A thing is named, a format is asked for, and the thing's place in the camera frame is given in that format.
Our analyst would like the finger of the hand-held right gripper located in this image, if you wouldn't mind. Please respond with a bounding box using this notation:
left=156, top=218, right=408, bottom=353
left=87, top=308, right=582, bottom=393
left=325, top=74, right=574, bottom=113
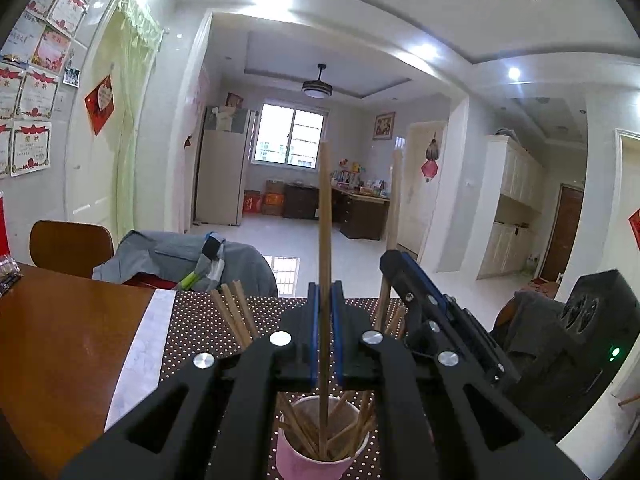
left=380, top=250, right=507, bottom=387
left=401, top=252, right=502, bottom=362

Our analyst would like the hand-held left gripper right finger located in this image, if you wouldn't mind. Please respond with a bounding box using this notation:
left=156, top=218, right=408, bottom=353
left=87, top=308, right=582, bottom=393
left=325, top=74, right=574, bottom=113
left=332, top=283, right=584, bottom=480

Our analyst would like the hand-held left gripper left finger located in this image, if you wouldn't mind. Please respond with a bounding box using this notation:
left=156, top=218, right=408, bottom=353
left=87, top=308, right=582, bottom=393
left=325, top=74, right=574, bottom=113
left=60, top=283, right=320, bottom=480

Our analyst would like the bunch of chopsticks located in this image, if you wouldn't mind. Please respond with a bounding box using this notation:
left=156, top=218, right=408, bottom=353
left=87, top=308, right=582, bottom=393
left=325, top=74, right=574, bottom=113
left=210, top=281, right=407, bottom=462

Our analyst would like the pink paper cup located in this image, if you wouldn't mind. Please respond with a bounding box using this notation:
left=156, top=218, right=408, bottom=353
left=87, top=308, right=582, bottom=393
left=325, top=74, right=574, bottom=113
left=275, top=394, right=372, bottom=480

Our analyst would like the dark cloth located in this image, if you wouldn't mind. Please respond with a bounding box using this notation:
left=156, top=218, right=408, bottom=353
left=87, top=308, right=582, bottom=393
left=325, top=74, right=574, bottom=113
left=492, top=289, right=569, bottom=357

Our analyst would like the dark wooden desk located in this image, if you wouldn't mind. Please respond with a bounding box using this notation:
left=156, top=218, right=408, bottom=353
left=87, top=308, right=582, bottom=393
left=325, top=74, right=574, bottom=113
left=283, top=183, right=391, bottom=241

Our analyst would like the red door mat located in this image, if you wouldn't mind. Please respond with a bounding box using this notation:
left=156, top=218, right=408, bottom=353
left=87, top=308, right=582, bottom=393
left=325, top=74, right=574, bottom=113
left=522, top=277, right=559, bottom=301

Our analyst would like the desk clutter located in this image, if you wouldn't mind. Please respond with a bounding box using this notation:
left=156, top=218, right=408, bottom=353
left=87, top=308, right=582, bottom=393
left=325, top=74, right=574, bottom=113
left=330, top=159, right=389, bottom=197

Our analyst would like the white tall cabinet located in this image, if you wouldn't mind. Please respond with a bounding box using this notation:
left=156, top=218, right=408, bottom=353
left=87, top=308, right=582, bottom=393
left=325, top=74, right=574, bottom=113
left=476, top=134, right=549, bottom=281

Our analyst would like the red hanging door decoration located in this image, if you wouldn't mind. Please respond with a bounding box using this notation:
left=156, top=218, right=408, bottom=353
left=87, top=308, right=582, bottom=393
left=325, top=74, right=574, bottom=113
left=420, top=132, right=442, bottom=184

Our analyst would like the brown polka dot table mat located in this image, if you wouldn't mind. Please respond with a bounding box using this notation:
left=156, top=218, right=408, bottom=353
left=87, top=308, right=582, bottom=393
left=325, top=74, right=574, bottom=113
left=159, top=289, right=409, bottom=480

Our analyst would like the plaid scarf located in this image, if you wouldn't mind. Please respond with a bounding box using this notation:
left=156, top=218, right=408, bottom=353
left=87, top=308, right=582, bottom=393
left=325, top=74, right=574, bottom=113
left=199, top=232, right=227, bottom=282

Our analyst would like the brown entrance door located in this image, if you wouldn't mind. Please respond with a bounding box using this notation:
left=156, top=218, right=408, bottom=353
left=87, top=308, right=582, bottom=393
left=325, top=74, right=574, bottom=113
left=539, top=184, right=585, bottom=284

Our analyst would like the small framed picture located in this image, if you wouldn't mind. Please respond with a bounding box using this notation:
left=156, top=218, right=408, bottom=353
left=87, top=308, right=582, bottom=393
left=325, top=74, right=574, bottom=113
left=372, top=111, right=396, bottom=141

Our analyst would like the white marbled table mat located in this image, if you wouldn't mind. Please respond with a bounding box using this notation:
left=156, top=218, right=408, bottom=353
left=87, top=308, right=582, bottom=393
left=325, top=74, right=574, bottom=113
left=104, top=288, right=177, bottom=432

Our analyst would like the grey jacket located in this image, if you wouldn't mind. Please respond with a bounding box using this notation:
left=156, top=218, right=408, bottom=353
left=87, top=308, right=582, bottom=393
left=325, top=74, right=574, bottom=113
left=92, top=229, right=279, bottom=298

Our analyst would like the window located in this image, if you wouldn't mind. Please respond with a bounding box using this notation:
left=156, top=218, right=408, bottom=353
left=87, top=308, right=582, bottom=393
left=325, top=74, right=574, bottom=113
left=251, top=102, right=329, bottom=169

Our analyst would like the silver refrigerator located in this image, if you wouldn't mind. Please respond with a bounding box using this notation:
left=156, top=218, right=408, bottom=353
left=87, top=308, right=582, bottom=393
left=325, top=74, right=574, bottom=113
left=194, top=106, right=254, bottom=227

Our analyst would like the ceiling fan lamp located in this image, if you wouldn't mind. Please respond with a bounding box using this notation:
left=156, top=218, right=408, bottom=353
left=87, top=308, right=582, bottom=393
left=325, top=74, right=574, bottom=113
left=301, top=63, right=334, bottom=100

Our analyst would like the wooden chair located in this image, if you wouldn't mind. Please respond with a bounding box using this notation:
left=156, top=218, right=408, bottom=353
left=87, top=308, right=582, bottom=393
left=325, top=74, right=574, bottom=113
left=28, top=219, right=115, bottom=280

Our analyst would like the white double door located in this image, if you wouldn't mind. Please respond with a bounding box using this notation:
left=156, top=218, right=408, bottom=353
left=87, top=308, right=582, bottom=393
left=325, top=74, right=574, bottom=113
left=64, top=22, right=147, bottom=234

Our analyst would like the pale green curtain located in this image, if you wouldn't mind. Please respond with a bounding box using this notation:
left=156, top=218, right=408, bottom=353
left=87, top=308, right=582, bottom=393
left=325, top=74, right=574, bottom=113
left=106, top=0, right=164, bottom=234

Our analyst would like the clear plastic packet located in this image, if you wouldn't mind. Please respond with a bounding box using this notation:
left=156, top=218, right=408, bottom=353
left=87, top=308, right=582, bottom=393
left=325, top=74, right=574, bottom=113
left=0, top=254, right=24, bottom=294

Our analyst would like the red diamond door decoration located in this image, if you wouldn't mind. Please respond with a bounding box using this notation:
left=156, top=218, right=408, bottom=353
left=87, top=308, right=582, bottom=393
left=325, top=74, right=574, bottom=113
left=83, top=75, right=115, bottom=137

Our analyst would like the red gift bag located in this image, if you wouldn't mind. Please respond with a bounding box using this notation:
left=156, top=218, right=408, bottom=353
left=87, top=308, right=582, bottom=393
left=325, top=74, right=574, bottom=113
left=0, top=194, right=12, bottom=257

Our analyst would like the wall of award certificates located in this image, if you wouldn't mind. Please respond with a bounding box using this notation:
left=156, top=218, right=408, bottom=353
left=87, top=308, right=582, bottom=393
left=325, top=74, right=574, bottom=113
left=0, top=0, right=109, bottom=179

